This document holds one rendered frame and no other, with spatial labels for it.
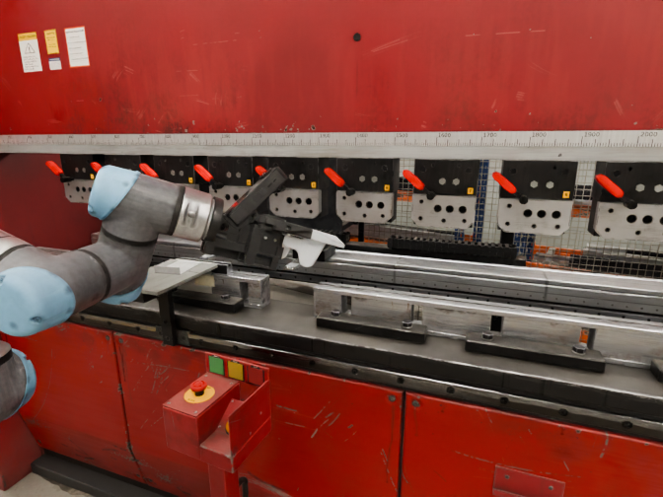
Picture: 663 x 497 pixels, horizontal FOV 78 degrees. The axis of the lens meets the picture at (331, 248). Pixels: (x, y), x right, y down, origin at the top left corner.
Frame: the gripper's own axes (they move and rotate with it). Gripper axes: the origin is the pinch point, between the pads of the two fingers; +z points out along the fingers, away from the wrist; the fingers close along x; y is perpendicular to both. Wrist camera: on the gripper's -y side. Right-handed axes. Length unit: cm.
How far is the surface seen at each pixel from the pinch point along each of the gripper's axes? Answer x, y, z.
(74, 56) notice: -90, -37, -59
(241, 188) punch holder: -54, -10, -6
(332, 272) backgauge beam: -65, 8, 35
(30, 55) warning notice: -103, -35, -73
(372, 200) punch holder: -27.3, -13.9, 22.0
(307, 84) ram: -36, -38, 0
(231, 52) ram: -50, -43, -18
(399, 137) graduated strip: -21.1, -29.5, 21.2
